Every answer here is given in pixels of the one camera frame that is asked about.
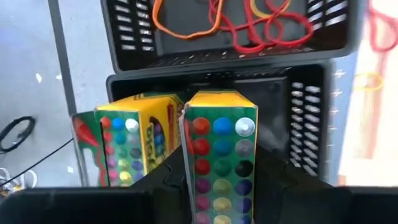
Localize long black floor cable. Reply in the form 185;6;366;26
0;138;75;187

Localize black plastic mesh basket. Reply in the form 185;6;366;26
99;0;363;75
105;60;336;189

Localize orange rubber band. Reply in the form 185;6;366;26
151;0;225;40

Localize white floor cables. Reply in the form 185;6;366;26
0;167;39;195

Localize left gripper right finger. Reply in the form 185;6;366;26
253;146;398;224

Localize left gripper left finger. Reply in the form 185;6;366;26
0;146;190;224

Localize yellow green crayon box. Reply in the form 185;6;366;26
70;110;110;188
178;90;259;224
94;92;185;188

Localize yellow rubber band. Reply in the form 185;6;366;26
353;72;384;92
249;0;292;19

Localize red rubber band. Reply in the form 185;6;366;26
365;0;398;160
207;0;282;54
264;11;315;48

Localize coiled black floor cable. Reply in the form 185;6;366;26
0;115;37;154

